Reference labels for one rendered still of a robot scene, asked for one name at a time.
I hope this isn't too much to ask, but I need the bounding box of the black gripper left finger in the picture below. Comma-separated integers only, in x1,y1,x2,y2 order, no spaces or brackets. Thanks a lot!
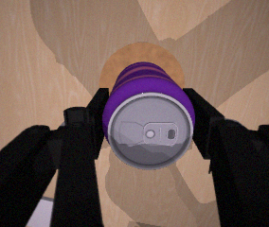
0,88,109,227

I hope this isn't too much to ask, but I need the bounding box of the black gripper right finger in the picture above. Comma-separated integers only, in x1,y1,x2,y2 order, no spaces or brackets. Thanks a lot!
183,88,269,227

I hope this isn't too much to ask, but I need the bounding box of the round tan cork coaster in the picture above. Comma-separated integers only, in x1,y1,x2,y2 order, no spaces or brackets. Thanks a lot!
99,43,185,95

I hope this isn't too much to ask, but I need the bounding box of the grey flat rectangular plate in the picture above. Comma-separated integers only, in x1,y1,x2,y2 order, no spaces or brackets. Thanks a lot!
27,196,54,227

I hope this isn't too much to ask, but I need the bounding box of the purple drink can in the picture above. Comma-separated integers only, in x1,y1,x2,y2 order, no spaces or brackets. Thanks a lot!
102,61,195,170

